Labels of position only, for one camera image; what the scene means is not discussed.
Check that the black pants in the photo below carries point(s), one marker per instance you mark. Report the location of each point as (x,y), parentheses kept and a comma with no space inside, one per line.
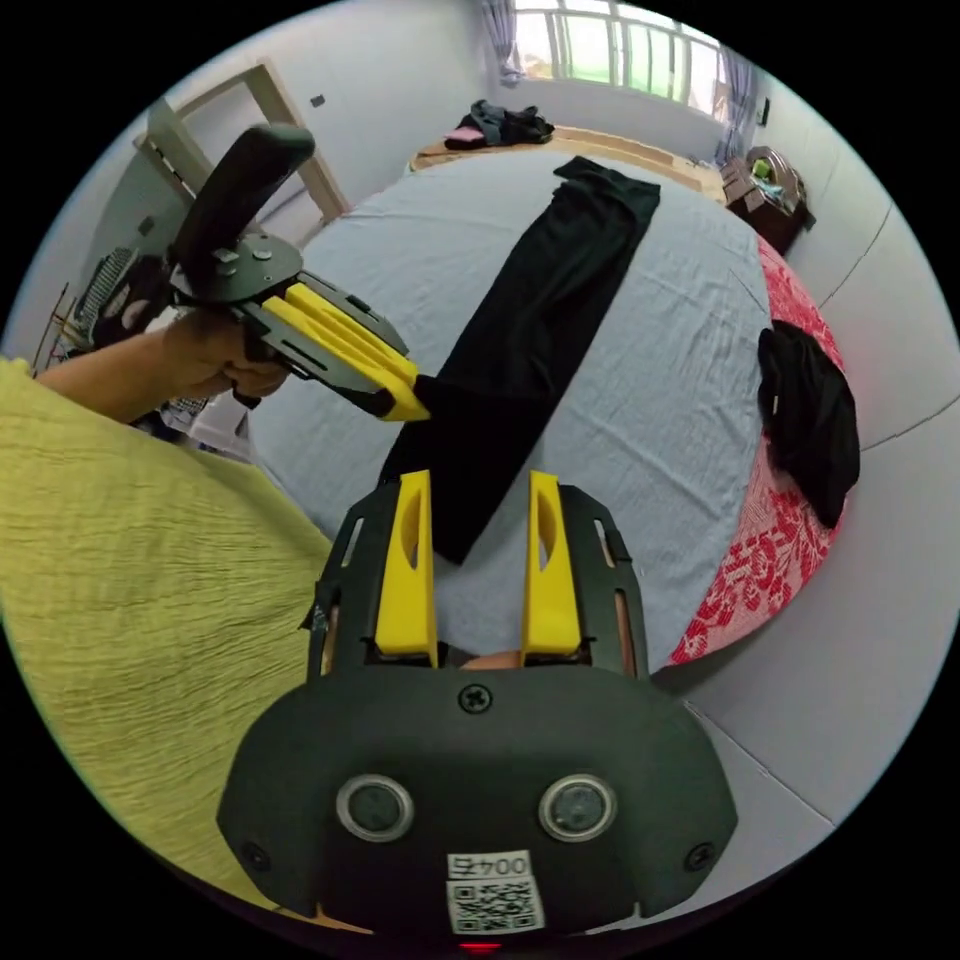
(525,337)

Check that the wooden door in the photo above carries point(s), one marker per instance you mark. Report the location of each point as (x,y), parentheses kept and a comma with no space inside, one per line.
(225,135)

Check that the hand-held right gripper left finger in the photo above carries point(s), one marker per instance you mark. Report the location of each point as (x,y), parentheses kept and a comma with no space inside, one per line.
(405,585)

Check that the person's left hand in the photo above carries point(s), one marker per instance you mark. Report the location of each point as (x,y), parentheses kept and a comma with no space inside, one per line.
(202,360)

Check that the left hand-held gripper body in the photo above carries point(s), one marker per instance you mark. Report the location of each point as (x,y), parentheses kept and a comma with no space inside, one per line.
(240,274)

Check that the window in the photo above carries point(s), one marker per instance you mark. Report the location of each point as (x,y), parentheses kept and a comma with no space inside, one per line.
(622,52)

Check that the black garment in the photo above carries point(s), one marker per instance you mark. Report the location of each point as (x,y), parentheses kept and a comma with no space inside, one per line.
(814,420)

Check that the person's left forearm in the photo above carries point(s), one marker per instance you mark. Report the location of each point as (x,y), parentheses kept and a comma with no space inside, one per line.
(105,379)

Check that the dark brown cupboard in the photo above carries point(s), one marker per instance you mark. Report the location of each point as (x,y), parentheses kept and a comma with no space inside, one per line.
(769,195)

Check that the bed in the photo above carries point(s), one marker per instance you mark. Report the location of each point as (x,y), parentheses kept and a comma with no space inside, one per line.
(675,375)

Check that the purple curtain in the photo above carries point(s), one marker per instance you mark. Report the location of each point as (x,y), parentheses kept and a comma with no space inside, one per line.
(739,97)
(502,37)

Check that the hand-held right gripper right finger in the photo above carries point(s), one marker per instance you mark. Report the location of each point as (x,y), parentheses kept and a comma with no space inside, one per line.
(551,592)

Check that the person's body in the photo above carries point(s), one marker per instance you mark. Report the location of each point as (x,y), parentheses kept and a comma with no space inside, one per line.
(135,600)

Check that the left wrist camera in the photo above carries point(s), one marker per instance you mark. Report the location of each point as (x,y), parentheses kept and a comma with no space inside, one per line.
(232,187)

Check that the pile of clothes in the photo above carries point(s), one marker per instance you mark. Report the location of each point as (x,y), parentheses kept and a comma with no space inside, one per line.
(502,124)

